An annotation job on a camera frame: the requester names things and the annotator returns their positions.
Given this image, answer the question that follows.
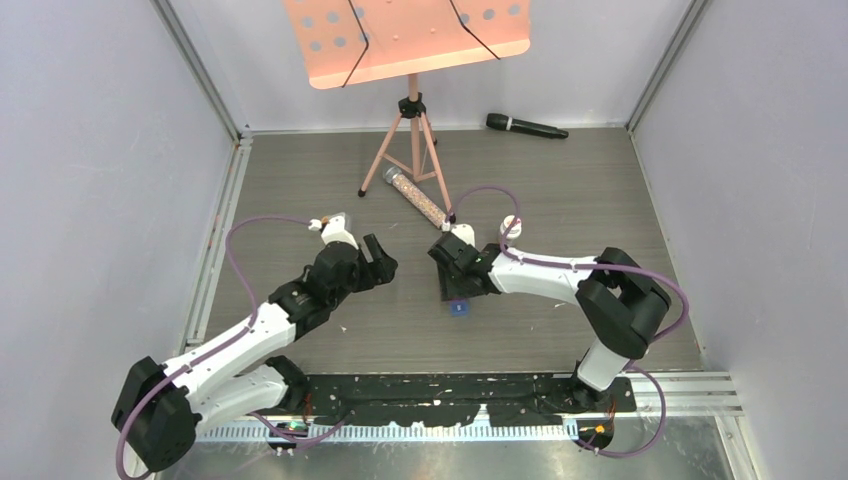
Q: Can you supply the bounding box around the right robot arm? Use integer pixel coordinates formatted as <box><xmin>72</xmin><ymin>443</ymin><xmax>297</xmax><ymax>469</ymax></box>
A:
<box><xmin>428</xmin><ymin>233</ymin><xmax>672</xmax><ymax>411</ymax></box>

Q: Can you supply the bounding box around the white vitamin pill bottle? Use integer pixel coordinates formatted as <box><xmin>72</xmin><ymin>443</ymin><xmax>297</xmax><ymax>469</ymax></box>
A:
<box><xmin>499</xmin><ymin>215</ymin><xmax>522</xmax><ymax>246</ymax></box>

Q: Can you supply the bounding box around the black microphone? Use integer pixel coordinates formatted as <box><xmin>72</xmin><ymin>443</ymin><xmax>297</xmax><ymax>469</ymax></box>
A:
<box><xmin>485</xmin><ymin>113</ymin><xmax>570</xmax><ymax>140</ymax></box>

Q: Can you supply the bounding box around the pink music stand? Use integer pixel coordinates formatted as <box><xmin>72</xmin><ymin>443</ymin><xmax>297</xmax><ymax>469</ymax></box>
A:
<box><xmin>282</xmin><ymin>0</ymin><xmax>531</xmax><ymax>208</ymax></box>

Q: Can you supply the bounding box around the purple cable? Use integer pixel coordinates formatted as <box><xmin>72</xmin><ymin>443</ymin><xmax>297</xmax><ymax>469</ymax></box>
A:
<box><xmin>115</xmin><ymin>215</ymin><xmax>349</xmax><ymax>480</ymax></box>
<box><xmin>447</xmin><ymin>185</ymin><xmax>690</xmax><ymax>460</ymax></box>

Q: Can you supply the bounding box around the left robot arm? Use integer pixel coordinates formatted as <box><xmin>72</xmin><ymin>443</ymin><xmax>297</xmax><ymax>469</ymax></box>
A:
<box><xmin>111</xmin><ymin>234</ymin><xmax>398</xmax><ymax>474</ymax></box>

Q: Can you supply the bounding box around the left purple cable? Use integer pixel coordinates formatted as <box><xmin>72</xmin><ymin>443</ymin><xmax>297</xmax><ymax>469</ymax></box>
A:
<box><xmin>115</xmin><ymin>215</ymin><xmax>349</xmax><ymax>480</ymax></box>

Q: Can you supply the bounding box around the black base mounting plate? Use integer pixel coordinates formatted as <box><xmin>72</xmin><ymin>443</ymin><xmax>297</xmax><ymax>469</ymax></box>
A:
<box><xmin>279</xmin><ymin>373</ymin><xmax>636</xmax><ymax>427</ymax></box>

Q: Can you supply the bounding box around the pink blue weekly pill organizer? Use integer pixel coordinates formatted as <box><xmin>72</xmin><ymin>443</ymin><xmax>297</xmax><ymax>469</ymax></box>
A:
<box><xmin>449</xmin><ymin>299</ymin><xmax>470</xmax><ymax>317</ymax></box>

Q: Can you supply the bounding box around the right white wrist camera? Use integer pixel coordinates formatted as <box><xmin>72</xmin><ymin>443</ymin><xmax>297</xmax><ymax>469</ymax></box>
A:
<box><xmin>441</xmin><ymin>221</ymin><xmax>476</xmax><ymax>247</ymax></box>

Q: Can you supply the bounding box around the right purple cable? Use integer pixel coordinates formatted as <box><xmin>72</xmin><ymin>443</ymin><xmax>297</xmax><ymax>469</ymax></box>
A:
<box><xmin>447</xmin><ymin>185</ymin><xmax>690</xmax><ymax>460</ymax></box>

